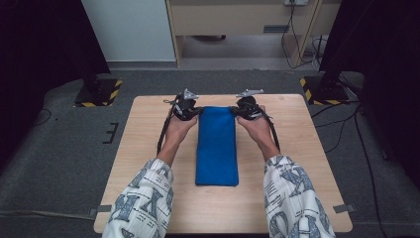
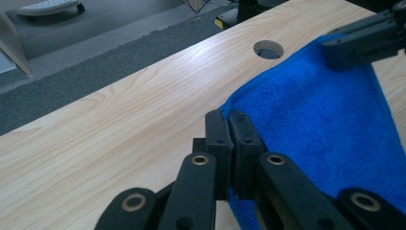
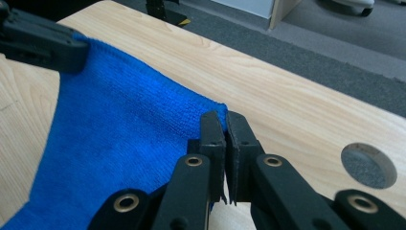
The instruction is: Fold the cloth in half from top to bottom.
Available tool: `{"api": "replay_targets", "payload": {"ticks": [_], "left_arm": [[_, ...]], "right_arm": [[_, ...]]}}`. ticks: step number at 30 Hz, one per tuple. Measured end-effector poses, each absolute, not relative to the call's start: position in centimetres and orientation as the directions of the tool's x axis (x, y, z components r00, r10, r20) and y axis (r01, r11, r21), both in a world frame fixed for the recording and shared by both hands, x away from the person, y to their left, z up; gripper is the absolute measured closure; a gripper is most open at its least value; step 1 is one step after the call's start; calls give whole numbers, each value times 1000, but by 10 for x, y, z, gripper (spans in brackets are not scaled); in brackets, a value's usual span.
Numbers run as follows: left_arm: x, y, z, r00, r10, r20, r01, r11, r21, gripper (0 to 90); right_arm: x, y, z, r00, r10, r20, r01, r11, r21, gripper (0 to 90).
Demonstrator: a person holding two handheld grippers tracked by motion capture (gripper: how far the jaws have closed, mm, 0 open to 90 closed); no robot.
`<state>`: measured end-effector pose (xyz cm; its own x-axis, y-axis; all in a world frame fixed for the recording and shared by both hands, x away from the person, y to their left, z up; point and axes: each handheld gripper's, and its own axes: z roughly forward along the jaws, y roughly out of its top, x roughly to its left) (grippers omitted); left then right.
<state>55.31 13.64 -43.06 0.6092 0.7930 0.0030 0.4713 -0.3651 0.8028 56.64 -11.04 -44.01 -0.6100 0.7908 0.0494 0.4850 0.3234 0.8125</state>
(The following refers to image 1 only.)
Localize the black stand with striped base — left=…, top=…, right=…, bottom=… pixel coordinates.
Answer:
left=299, top=67, right=351, bottom=106
left=73, top=65, right=124, bottom=108

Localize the person's right hand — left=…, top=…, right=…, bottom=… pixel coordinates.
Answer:
left=235, top=105, right=275, bottom=148

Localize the black power cable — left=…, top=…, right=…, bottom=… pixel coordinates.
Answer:
left=279, top=2, right=325, bottom=70

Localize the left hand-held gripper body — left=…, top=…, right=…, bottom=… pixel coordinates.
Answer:
left=162, top=87, right=201, bottom=121

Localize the black curtain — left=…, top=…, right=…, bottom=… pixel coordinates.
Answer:
left=0, top=0, right=112, bottom=167
left=317, top=0, right=420, bottom=189

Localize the grey tape strip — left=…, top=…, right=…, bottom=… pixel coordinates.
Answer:
left=87, top=203, right=114, bottom=218
left=332, top=203, right=358, bottom=215

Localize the blue towel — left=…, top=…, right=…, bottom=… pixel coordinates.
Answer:
left=194, top=105, right=240, bottom=187

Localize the person's left hand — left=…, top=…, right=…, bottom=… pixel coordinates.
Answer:
left=163, top=113, right=199, bottom=148

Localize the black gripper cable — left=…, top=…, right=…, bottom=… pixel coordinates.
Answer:
left=156, top=107, right=176, bottom=156
left=262, top=110, right=282, bottom=153

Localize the light wooden desk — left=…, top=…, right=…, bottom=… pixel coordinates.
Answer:
left=164, top=0, right=342, bottom=69

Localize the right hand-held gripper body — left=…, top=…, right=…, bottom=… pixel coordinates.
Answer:
left=235, top=88, right=265, bottom=120

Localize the thin black floor cable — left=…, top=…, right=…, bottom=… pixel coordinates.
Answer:
left=32, top=107, right=53, bottom=128

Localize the white panel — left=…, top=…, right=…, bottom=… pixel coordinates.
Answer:
left=80, top=0, right=177, bottom=63

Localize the black floor tape mark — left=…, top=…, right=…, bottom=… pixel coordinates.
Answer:
left=101, top=121, right=120, bottom=145

